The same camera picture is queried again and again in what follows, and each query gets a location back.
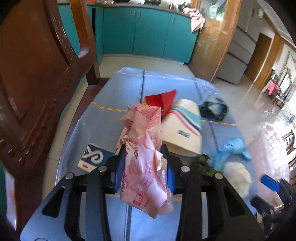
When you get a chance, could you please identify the green leafy vegetable scrap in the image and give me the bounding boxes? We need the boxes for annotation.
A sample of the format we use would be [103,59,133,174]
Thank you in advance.
[191,154,215,176]

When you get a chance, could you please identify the pink paper wrapper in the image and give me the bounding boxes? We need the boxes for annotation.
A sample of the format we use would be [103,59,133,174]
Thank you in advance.
[118,103,174,218]

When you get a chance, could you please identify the cream striped paper cup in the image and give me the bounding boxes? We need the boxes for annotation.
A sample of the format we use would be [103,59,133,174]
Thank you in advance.
[162,99,202,157]

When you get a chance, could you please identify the dark green plastic bag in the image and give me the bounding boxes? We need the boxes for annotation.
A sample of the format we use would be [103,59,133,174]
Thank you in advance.
[199,95,229,121]

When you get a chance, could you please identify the red snack bag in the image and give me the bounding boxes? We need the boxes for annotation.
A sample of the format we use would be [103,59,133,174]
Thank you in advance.
[144,89,177,118]

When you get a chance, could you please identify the teal kitchen cabinets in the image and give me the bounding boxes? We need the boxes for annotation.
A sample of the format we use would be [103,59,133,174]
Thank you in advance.
[58,4,200,64]

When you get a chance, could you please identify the blue white card box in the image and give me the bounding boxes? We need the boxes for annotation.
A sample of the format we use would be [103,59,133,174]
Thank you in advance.
[78,144,115,173]

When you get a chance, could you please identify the white crumpled tissue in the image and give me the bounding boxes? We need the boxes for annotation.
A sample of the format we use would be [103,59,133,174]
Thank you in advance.
[223,162,252,198]

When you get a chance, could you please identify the blue woven tablecloth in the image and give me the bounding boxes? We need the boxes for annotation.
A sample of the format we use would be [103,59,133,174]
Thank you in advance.
[54,67,258,241]

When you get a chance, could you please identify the carved brown wooden chair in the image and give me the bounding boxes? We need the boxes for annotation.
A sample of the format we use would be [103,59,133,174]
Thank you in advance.
[1,1,100,232]

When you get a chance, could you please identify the grey refrigerator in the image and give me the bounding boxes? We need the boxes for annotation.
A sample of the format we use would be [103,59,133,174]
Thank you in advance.
[217,0,263,85]

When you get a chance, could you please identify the pink cloth on counter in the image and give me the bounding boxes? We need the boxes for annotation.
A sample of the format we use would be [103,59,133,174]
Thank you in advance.
[183,8,205,33]

